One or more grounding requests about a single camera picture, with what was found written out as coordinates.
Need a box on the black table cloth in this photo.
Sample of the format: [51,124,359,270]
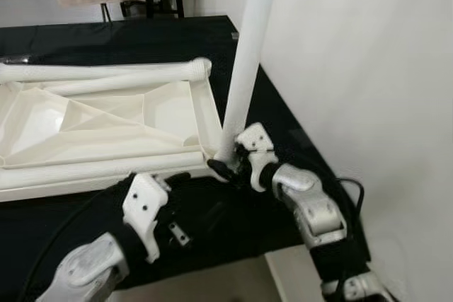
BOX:
[0,16,369,296]

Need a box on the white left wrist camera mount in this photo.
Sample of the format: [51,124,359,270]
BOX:
[122,173,171,264]

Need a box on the white plastic children table top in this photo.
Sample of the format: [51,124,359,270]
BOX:
[0,58,227,204]

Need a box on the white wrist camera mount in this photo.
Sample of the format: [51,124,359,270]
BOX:
[235,122,280,193]
[122,173,171,264]

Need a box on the black metal rack frame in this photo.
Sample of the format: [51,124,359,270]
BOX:
[101,1,146,23]

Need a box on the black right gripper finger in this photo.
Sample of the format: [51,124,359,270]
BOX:
[207,159,238,181]

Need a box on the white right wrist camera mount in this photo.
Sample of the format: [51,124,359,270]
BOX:
[235,122,280,193]

